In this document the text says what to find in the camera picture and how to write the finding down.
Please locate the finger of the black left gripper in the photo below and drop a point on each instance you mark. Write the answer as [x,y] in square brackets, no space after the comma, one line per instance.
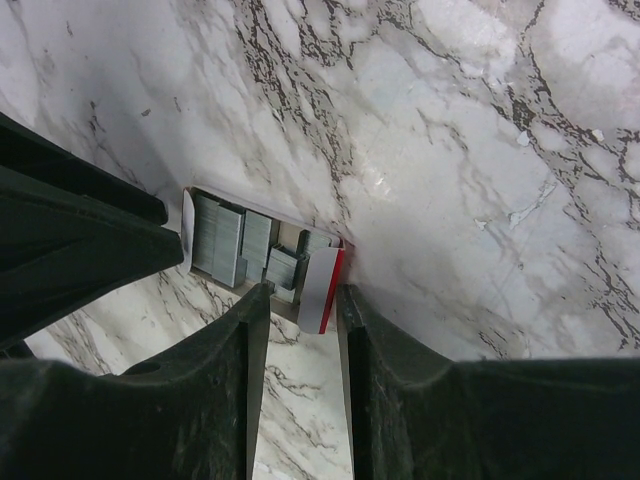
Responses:
[63,245]
[30,154]

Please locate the staple box tray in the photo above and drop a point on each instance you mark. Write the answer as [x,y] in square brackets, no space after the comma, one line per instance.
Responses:
[237,244]

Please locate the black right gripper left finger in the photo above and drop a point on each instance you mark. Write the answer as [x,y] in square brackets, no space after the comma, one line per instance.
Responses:
[189,412]

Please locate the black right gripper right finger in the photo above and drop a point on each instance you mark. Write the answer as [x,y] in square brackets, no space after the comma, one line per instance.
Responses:
[415,414]

